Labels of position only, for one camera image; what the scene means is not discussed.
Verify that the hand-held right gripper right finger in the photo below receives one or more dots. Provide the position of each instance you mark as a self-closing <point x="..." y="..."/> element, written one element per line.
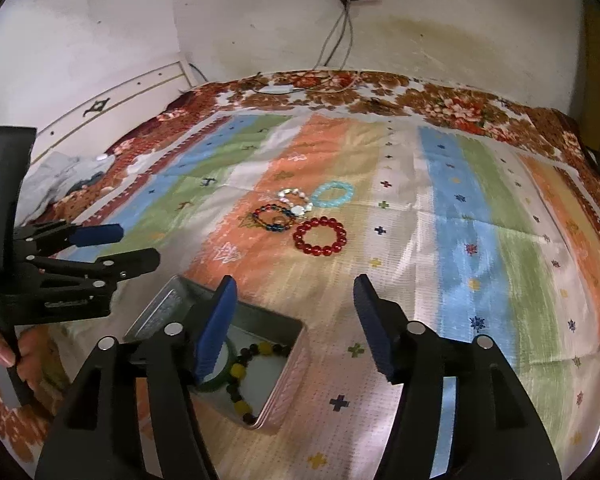
<point x="375" y="330"/>

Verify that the green bangle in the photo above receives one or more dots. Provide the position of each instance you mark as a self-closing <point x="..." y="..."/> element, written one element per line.
<point x="230" y="360"/>

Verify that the metal tin box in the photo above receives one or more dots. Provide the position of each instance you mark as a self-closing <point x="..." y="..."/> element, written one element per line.
<point x="280" y="385"/>

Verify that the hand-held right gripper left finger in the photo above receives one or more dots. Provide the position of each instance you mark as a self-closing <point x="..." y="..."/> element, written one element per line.
<point x="215" y="340"/>

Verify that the grey cloth pile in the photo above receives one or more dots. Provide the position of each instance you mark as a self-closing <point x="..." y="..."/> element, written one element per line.
<point x="60" y="180"/>

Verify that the white adapter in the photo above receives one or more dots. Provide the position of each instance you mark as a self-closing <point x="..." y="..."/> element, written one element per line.
<point x="277" y="89"/>

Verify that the white headboard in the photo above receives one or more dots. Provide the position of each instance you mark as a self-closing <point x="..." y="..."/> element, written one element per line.
<point x="130" y="95"/>

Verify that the striped colourful mat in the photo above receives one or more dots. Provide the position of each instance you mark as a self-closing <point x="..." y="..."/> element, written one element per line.
<point x="430" y="240"/>

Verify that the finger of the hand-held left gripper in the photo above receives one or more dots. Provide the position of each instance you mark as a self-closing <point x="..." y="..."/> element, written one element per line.
<point x="130" y="260"/>
<point x="100" y="234"/>

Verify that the brown floral blanket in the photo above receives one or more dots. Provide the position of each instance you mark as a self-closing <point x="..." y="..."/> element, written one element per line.
<point x="450" y="102"/>

